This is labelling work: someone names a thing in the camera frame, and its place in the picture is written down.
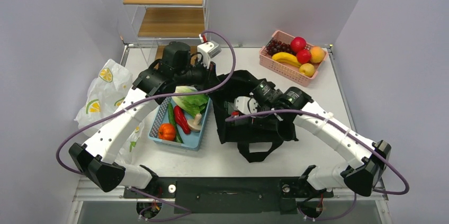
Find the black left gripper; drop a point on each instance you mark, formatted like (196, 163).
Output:
(209, 77)

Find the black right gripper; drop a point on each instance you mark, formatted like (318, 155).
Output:
(257, 103)

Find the black cloth bag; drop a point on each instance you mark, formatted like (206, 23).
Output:
(248, 130)

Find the red apple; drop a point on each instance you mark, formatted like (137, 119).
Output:
(298, 44)
(303, 56)

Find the small orange pumpkin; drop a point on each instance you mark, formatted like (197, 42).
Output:
(167, 131)

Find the orange fruit with leaf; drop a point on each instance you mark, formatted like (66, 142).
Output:
(317, 55)

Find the white plastic grocery bag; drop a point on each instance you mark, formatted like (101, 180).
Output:
(105, 94)

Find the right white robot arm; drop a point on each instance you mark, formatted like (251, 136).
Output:
(362, 167)

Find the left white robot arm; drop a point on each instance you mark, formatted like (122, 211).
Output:
(96, 157)

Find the green napa cabbage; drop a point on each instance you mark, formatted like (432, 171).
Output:
(192, 104)

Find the pink perforated plastic basket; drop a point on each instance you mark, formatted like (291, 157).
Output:
(286, 70)

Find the yellow banana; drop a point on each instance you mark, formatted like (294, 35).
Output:
(287, 58)

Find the green cucumber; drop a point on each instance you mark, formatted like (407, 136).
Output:
(172, 121)

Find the red pepper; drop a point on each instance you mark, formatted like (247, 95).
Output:
(181, 119)

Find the dark red grapes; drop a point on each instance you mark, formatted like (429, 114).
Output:
(276, 46)

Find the yellow pear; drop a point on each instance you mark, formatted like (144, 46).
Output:
(307, 70)

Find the beige mushroom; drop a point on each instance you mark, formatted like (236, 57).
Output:
(195, 123)

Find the blue perforated plastic basket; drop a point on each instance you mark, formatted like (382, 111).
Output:
(191, 141)

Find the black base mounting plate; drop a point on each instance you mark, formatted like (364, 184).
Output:
(236, 194)

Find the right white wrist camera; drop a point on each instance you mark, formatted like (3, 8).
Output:
(246, 105)

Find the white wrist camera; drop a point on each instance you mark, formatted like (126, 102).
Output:
(246, 105)
(206, 51)

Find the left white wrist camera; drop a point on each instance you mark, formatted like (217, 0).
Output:
(206, 51)

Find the wooden wire shelf rack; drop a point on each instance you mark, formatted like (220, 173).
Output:
(156, 23)

